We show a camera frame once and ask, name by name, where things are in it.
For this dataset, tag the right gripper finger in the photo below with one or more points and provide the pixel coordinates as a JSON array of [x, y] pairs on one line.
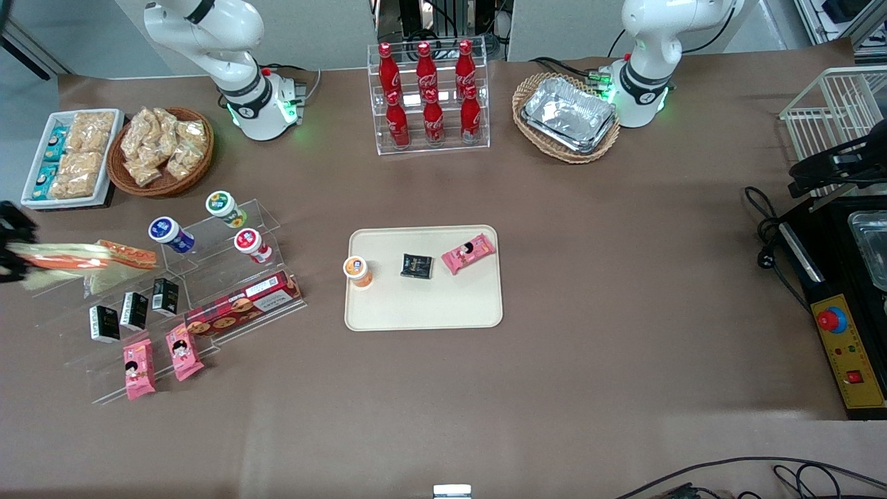
[[15, 223], [10, 267]]

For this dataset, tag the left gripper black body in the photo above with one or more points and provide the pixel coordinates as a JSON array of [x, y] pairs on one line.
[[854, 159]]

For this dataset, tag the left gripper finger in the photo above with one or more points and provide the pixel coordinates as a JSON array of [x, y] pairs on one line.
[[812, 186], [814, 168]]

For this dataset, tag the triangle sandwich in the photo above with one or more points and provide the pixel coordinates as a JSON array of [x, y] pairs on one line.
[[62, 262], [128, 256]]

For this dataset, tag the aluminium foil tray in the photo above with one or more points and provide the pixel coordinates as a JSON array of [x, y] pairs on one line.
[[568, 111], [582, 148]]

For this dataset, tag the beige plastic tray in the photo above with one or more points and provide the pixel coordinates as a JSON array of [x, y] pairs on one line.
[[423, 305]]

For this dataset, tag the teal snack packet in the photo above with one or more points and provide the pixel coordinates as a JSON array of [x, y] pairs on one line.
[[57, 134], [54, 151], [47, 172], [43, 190]]

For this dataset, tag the rice cracker pack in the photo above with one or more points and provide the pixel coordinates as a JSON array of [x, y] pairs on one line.
[[73, 187], [81, 166], [90, 130]]

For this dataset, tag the clear glass container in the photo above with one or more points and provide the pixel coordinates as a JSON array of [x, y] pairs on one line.
[[870, 242]]

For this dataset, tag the black machine housing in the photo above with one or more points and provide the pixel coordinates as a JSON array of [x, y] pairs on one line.
[[831, 277]]

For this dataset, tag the clear acrylic stepped stand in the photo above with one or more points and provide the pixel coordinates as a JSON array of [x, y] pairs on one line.
[[215, 260], [76, 353]]

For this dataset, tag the small black carton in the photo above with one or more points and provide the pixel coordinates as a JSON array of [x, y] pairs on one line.
[[165, 296], [104, 324], [134, 310]]

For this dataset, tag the white rectangular dish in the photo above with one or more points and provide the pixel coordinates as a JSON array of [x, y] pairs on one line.
[[114, 149]]

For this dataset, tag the red emergency stop button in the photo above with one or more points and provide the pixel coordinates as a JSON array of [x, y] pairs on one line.
[[830, 319]]

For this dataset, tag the clear bag of crackers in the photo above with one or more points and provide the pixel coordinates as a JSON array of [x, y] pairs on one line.
[[192, 133], [166, 125], [144, 172], [184, 161], [138, 132]]

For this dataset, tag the brown wicker basket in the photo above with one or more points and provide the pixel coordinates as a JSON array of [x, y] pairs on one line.
[[163, 187]]

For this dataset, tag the blue lid cup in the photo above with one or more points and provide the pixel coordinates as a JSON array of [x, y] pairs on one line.
[[170, 233]]

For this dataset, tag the pink snack packet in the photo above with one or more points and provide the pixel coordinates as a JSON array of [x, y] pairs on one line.
[[183, 352], [138, 369], [468, 254]]

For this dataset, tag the yellow control panel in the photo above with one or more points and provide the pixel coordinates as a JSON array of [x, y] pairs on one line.
[[859, 353]]

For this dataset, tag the green lid cup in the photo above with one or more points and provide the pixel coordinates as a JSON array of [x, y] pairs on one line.
[[224, 208]]

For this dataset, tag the red cookie box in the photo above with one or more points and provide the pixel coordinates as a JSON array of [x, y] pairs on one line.
[[242, 305]]

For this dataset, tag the red lid cup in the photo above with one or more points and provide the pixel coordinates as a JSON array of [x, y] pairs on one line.
[[252, 245]]

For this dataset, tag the light wicker basket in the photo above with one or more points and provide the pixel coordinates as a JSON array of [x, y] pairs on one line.
[[565, 156]]

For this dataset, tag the orange lid cup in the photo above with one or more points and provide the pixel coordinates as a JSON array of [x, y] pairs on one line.
[[357, 270]]

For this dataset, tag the red cola bottle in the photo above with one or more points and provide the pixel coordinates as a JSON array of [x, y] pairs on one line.
[[465, 67], [398, 125], [433, 123], [388, 69], [470, 119], [426, 69]]

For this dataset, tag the clear acrylic bottle rack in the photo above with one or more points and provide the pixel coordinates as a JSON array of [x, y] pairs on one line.
[[450, 145]]

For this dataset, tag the small black snack packet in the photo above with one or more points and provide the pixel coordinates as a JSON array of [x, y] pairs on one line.
[[416, 266]]

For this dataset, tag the aluminium frame shelf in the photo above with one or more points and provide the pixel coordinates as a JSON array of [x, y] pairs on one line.
[[838, 21]]

